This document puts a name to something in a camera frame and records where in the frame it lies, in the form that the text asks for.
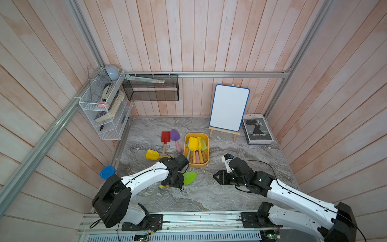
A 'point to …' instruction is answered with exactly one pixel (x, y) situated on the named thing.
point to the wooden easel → (233, 132)
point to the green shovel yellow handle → (160, 187)
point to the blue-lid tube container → (107, 171)
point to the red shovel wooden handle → (165, 137)
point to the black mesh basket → (140, 91)
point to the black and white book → (256, 129)
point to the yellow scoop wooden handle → (193, 145)
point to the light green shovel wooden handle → (204, 151)
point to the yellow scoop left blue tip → (154, 155)
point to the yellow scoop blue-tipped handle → (188, 151)
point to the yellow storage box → (205, 137)
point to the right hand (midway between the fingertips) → (215, 175)
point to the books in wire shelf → (119, 97)
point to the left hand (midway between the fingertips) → (173, 186)
